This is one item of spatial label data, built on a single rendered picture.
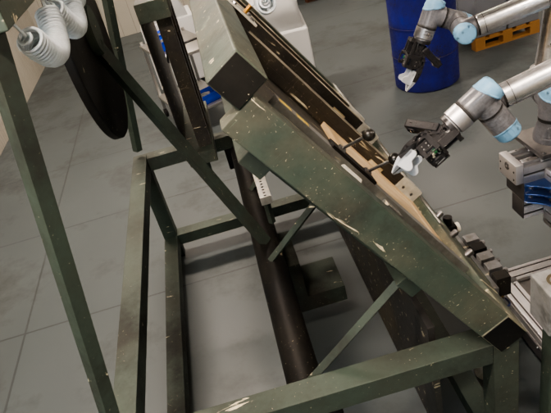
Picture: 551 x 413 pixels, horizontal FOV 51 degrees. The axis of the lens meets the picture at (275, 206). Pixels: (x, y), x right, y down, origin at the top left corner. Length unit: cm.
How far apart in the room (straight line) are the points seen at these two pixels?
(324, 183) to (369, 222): 18
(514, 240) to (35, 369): 294
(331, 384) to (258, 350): 131
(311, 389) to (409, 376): 32
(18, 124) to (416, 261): 107
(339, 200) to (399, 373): 72
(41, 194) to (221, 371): 198
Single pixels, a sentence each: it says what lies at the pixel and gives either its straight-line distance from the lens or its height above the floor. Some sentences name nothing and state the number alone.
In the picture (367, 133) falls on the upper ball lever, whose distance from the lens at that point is 165.
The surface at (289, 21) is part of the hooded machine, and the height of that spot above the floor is 95.
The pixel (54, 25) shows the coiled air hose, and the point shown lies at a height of 203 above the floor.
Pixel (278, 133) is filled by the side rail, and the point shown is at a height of 173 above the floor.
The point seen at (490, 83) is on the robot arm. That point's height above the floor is 162.
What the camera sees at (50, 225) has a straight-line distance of 148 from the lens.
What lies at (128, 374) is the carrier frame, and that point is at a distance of 227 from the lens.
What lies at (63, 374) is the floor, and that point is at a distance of 368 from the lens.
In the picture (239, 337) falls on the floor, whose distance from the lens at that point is 335.
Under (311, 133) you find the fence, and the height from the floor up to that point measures 158.
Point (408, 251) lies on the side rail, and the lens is 164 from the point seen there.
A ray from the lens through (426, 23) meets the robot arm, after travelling 237.
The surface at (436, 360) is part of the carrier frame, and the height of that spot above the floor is 79.
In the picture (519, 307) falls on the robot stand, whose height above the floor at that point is 23.
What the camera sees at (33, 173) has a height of 179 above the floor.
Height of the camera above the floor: 231
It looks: 33 degrees down
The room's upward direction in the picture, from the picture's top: 15 degrees counter-clockwise
